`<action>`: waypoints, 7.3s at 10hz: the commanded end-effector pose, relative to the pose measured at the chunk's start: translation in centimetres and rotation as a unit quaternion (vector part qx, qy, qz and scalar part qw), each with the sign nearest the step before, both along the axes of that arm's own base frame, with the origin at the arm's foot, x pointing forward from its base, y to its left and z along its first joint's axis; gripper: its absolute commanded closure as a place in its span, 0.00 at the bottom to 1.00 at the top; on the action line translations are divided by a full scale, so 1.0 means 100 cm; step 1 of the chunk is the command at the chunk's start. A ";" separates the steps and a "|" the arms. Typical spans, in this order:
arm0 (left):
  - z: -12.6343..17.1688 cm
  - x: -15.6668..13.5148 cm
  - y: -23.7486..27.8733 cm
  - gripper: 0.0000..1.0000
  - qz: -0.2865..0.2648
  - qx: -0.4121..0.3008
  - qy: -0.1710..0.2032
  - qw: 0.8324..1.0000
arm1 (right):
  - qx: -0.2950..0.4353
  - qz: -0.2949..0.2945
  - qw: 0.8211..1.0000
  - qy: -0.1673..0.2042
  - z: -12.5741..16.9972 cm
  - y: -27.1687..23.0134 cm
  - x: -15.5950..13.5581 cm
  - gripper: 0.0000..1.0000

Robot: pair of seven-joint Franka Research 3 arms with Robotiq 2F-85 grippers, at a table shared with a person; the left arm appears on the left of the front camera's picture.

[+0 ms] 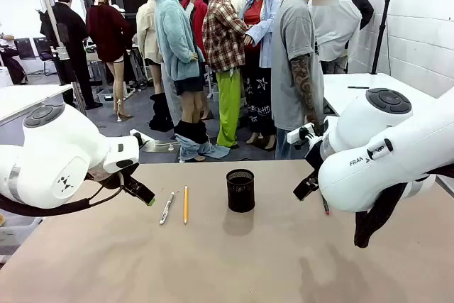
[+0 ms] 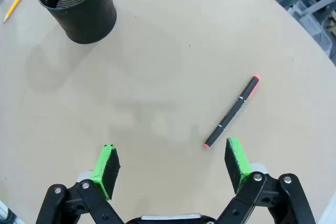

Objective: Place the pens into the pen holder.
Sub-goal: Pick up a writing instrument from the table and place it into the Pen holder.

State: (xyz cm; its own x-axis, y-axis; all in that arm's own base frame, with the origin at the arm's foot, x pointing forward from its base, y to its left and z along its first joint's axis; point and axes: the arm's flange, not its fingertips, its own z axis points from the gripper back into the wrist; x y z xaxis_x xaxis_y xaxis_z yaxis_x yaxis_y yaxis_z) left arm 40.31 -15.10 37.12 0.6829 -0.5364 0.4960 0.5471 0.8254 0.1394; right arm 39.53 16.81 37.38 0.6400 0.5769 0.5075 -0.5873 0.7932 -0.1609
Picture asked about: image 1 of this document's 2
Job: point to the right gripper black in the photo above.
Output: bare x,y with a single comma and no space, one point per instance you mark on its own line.
314,155

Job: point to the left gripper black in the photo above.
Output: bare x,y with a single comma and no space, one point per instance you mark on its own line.
113,179

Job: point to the dark red pen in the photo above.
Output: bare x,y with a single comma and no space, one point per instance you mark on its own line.
325,206

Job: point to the yellow pencil red eraser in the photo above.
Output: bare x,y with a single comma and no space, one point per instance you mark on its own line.
186,205

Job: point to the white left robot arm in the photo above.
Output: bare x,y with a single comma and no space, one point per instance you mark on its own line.
53,147

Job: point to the person's tattooed left forearm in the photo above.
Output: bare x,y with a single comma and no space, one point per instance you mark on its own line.
305,90

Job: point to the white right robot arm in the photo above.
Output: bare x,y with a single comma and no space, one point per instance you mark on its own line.
372,161

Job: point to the silver pen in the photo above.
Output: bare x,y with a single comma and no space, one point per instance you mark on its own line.
166,210

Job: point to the black mesh pen holder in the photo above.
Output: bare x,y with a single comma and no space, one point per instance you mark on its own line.
241,196

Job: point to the white table with black pen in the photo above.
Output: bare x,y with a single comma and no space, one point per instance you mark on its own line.
354,93

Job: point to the black pen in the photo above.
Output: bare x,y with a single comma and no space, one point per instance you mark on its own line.
358,87

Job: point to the heap of blue jeans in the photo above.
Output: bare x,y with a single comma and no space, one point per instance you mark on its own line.
211,150

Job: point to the mannequin blue shirt star pants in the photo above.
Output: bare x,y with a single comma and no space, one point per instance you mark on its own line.
260,79

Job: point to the person in grey T-shirt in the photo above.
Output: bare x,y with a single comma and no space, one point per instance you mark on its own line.
291,69

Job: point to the plain white table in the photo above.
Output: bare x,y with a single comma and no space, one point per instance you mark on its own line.
25,99

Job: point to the mannequin in teal fleece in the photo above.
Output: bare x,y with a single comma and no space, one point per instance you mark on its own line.
175,44

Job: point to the mannequin in cream jacket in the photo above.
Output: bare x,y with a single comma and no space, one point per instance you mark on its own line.
147,33

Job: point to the mannequin in dark red sweater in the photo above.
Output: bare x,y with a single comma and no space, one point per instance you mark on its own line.
110,33

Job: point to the mannequin plaid hoodie green pants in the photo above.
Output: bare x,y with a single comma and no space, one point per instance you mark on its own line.
225,40

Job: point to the black office chair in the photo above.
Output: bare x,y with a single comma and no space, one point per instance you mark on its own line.
45,51

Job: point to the black tripod stand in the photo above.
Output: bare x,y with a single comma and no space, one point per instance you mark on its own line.
382,33

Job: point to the person in black clothes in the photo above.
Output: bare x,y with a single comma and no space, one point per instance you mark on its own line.
72,33

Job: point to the mannequin in red jacket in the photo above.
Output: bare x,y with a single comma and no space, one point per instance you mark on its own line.
199,15

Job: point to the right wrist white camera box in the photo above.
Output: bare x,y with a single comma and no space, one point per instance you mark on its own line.
298,134

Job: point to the white slanted post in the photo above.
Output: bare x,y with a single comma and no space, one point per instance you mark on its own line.
53,19

